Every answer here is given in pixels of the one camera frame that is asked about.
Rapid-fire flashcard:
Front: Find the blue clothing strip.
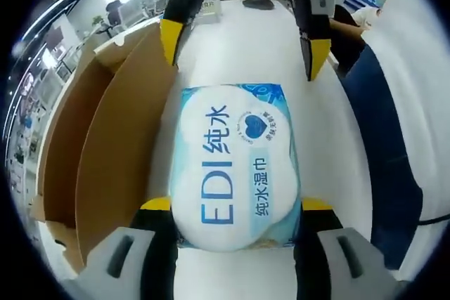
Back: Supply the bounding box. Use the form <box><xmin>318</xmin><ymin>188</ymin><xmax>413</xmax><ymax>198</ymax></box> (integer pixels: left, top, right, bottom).
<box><xmin>341</xmin><ymin>42</ymin><xmax>424</xmax><ymax>270</ymax></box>

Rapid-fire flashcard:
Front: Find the brown cardboard shoe box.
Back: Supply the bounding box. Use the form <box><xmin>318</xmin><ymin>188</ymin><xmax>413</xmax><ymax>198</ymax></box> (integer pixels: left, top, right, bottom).
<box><xmin>33</xmin><ymin>20</ymin><xmax>180</xmax><ymax>268</ymax></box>

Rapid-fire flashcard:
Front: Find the black computer mouse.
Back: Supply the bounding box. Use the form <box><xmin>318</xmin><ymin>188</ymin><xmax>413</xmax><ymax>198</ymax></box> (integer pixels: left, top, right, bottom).
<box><xmin>242</xmin><ymin>0</ymin><xmax>276</xmax><ymax>12</ymax></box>

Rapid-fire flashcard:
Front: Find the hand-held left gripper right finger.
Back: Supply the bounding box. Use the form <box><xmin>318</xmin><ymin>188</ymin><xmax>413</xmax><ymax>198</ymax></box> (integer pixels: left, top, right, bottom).
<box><xmin>293</xmin><ymin>194</ymin><xmax>393</xmax><ymax>300</ymax></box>

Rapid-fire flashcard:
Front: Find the blue soft wet wipes pack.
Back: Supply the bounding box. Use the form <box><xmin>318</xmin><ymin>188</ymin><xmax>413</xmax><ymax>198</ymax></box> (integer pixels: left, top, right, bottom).
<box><xmin>170</xmin><ymin>83</ymin><xmax>305</xmax><ymax>254</ymax></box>

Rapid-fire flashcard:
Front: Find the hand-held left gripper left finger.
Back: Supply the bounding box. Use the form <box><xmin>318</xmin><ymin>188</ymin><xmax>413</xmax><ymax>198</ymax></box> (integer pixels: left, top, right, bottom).
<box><xmin>84</xmin><ymin>197</ymin><xmax>180</xmax><ymax>300</ymax></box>

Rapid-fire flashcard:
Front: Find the person's white coat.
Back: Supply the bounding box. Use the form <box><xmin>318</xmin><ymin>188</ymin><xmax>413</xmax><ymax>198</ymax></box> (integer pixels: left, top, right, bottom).
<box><xmin>365</xmin><ymin>0</ymin><xmax>450</xmax><ymax>226</ymax></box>

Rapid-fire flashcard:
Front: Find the black thin cable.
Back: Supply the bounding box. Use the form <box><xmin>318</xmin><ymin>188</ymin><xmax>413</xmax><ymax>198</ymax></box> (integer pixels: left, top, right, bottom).
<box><xmin>416</xmin><ymin>214</ymin><xmax>450</xmax><ymax>226</ymax></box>

